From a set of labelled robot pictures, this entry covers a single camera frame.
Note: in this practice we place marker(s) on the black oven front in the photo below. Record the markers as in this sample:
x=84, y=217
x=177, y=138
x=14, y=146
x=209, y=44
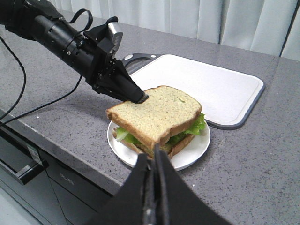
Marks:
x=50, y=190

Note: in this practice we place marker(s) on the bread slice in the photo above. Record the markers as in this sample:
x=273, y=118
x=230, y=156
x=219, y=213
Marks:
x=172, y=147
x=166, y=113

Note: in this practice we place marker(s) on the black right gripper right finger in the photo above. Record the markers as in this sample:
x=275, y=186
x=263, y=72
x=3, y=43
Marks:
x=178, y=204

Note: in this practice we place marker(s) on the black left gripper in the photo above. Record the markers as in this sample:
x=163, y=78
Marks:
x=105, y=74

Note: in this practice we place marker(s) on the white cutting board grey rim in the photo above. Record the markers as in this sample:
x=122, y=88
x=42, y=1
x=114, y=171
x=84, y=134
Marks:
x=227, y=96

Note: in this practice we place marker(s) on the white round plate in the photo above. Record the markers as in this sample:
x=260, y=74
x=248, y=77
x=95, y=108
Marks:
x=191, y=153

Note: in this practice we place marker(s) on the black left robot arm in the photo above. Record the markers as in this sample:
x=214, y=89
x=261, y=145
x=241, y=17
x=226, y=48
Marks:
x=40, y=21

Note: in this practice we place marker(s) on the green lettuce leaf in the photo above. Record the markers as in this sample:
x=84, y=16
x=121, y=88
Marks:
x=197, y=126

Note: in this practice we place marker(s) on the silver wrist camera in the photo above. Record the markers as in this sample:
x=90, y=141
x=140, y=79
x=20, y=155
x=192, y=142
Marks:
x=115, y=35

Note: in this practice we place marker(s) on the grey curtain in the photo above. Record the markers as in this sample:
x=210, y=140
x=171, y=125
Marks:
x=264, y=26

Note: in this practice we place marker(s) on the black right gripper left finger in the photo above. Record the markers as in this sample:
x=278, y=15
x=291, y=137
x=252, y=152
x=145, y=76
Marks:
x=134, y=204

